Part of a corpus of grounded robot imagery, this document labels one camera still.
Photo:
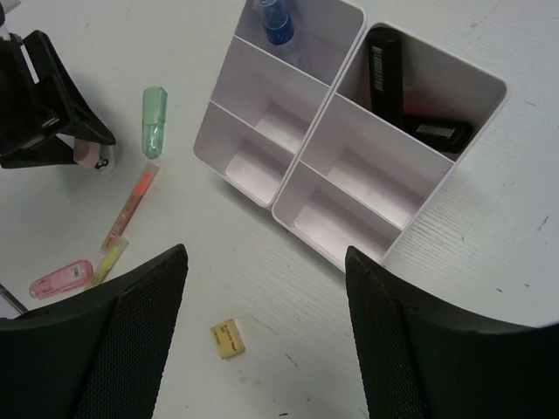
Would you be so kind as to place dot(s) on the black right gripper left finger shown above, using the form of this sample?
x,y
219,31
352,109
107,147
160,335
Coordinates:
x,y
98,354

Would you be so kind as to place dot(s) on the white left organizer tray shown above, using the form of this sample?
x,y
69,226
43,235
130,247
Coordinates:
x,y
268,97

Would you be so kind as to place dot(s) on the black pink highlighter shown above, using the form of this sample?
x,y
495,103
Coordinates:
x,y
384,48

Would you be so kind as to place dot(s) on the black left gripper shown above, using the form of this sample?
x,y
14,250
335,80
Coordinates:
x,y
30,112

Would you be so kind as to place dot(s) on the yellow pen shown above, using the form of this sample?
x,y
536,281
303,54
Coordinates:
x,y
108,262

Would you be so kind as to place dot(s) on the orange pink pen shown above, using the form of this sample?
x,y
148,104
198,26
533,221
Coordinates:
x,y
138,192

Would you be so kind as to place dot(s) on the white right organizer tray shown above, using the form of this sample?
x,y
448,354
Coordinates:
x,y
360,181

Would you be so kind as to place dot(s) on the pink mini stapler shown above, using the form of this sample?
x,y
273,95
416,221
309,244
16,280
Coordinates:
x,y
91,155

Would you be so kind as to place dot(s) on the pink highlighter pen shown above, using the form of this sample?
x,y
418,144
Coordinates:
x,y
64,279

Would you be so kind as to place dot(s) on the mint green correction tape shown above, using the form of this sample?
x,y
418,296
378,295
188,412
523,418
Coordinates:
x,y
154,108

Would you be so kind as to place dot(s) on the white organizer tray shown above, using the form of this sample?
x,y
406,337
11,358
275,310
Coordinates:
x,y
268,97
360,181

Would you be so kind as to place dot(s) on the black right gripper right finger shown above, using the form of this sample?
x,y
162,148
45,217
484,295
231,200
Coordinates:
x,y
422,357

